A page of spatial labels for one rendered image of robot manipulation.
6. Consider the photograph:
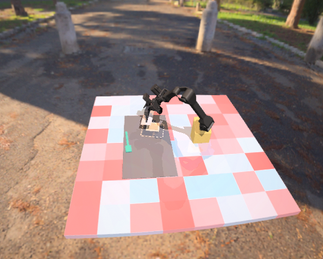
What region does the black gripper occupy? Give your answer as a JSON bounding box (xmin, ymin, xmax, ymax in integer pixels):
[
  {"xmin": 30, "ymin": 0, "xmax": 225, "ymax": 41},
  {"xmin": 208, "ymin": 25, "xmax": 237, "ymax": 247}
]
[{"xmin": 142, "ymin": 93, "xmax": 163, "ymax": 114}]

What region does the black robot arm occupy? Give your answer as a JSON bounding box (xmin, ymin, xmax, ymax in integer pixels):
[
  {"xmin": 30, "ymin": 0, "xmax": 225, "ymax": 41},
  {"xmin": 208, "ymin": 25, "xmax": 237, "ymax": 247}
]
[{"xmin": 150, "ymin": 84, "xmax": 215, "ymax": 132}]

